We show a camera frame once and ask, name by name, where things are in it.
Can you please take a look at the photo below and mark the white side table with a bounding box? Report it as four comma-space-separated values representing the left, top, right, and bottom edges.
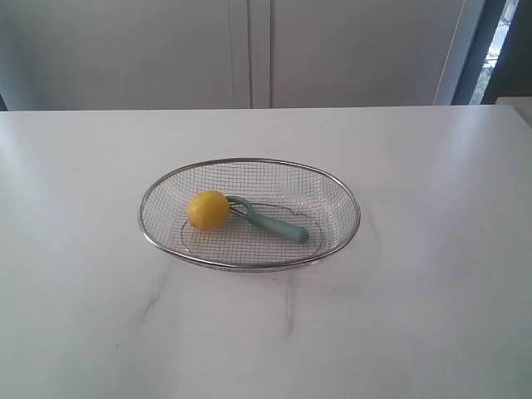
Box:
495, 96, 532, 125

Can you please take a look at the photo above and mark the yellow lemon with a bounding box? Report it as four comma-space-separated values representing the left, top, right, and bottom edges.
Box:
187, 190, 230, 231

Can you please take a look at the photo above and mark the oval wire mesh basket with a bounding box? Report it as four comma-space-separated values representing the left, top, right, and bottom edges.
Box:
137, 158, 361, 272

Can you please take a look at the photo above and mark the teal handled peeler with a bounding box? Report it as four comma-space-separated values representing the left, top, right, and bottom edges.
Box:
226, 196, 309, 244

